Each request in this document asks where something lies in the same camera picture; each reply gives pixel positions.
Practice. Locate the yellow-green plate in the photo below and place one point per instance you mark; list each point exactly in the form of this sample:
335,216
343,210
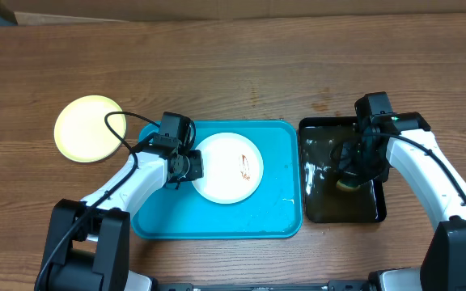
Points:
89,129

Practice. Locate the black water tray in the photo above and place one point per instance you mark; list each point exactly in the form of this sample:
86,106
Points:
324,201

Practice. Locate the white plate with ketchup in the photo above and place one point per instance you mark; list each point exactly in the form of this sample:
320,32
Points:
232,168

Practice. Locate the teal plastic tray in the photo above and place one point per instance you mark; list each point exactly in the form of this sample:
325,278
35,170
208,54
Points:
274,210

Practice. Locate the green yellow sponge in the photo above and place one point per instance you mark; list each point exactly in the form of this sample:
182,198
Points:
348,185

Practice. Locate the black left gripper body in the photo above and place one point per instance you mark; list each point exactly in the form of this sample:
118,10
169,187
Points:
192,167

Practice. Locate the cardboard board at back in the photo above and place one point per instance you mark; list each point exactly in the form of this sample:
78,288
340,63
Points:
150,10

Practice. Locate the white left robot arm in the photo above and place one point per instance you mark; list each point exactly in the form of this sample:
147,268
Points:
87,245

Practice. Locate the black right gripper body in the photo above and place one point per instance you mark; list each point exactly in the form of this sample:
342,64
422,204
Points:
366,162

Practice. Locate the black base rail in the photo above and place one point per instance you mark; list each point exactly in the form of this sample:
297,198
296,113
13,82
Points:
333,285

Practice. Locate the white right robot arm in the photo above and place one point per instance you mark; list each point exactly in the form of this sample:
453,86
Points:
384,139

